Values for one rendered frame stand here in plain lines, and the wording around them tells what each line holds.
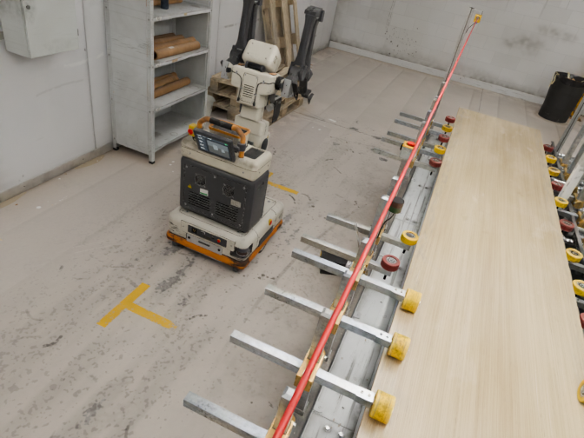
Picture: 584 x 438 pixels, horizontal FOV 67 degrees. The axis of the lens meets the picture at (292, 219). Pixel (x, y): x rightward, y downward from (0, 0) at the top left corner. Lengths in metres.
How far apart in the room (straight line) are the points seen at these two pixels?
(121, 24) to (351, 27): 6.41
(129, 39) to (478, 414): 3.50
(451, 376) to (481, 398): 0.11
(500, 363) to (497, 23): 8.07
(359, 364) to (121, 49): 3.14
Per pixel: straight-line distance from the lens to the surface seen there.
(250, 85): 2.91
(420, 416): 1.49
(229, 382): 2.50
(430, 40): 9.48
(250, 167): 2.68
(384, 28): 9.59
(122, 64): 4.11
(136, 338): 2.68
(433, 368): 1.62
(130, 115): 4.22
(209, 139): 2.67
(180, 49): 4.28
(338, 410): 1.75
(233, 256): 2.98
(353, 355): 1.92
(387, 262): 1.95
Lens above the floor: 2.04
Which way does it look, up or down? 34 degrees down
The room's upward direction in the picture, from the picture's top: 11 degrees clockwise
